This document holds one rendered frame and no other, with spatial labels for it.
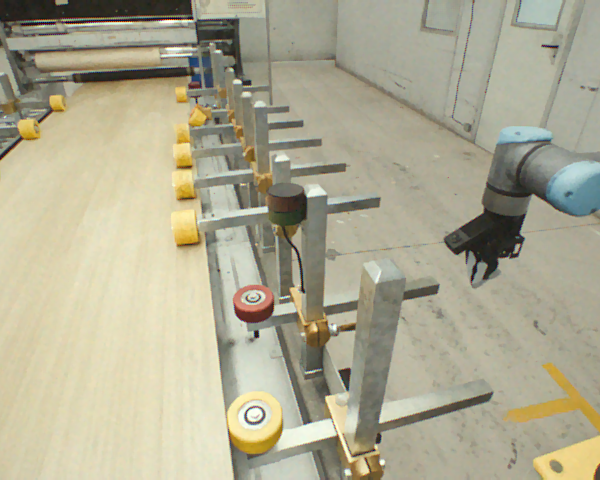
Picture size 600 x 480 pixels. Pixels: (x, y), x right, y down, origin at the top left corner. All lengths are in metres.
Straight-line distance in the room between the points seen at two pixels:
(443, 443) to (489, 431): 0.20
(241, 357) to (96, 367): 0.42
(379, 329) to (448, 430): 1.31
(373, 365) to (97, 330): 0.51
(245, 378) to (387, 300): 0.64
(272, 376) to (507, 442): 1.06
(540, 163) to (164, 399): 0.72
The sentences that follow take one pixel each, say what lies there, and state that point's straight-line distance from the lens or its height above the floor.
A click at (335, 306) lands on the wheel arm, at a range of 0.82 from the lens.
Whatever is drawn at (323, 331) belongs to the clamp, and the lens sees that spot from 0.76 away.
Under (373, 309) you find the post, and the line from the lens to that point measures 0.42.
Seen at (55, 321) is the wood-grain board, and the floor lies 0.90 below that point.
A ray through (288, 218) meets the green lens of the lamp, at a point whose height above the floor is 1.11.
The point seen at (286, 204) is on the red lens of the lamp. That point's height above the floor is 1.14.
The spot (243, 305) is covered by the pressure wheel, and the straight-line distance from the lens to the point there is 0.75.
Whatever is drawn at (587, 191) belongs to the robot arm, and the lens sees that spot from 0.75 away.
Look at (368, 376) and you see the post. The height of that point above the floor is 1.02.
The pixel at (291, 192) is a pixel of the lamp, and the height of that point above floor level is 1.15.
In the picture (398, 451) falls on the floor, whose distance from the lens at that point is 1.64.
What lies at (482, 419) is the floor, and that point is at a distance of 1.81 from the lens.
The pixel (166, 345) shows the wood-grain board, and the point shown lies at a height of 0.90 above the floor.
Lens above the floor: 1.41
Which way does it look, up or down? 33 degrees down
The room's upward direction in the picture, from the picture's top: straight up
